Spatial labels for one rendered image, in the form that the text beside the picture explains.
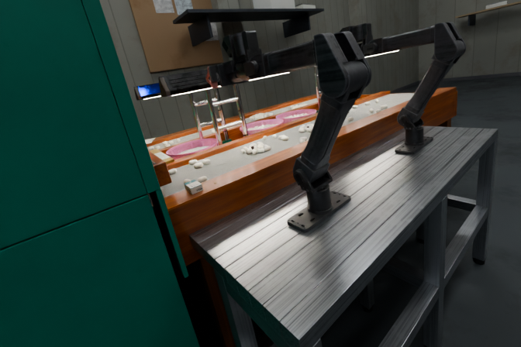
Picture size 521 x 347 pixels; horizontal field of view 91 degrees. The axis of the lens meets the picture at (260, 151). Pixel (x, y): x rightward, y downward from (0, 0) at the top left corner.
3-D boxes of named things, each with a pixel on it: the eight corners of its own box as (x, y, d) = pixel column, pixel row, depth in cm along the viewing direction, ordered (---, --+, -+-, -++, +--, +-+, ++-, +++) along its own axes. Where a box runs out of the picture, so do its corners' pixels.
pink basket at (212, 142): (229, 152, 143) (225, 135, 140) (209, 170, 118) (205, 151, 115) (187, 156, 150) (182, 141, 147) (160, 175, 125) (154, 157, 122)
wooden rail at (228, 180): (455, 116, 163) (456, 87, 158) (184, 268, 72) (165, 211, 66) (434, 115, 173) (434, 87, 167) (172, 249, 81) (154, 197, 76)
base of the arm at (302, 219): (281, 197, 65) (301, 204, 60) (329, 170, 76) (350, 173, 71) (285, 224, 68) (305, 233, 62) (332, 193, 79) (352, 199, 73)
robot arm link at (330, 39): (243, 57, 68) (341, 26, 44) (268, 53, 73) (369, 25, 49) (252, 103, 72) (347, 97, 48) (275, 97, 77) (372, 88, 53)
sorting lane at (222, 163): (434, 94, 169) (435, 91, 168) (159, 211, 77) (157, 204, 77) (390, 96, 193) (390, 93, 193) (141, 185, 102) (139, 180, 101)
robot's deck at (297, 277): (497, 138, 106) (498, 128, 105) (302, 359, 39) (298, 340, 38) (323, 127, 176) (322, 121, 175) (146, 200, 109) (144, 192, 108)
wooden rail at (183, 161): (390, 104, 195) (390, 90, 192) (146, 200, 104) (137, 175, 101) (384, 104, 199) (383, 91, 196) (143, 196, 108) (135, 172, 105)
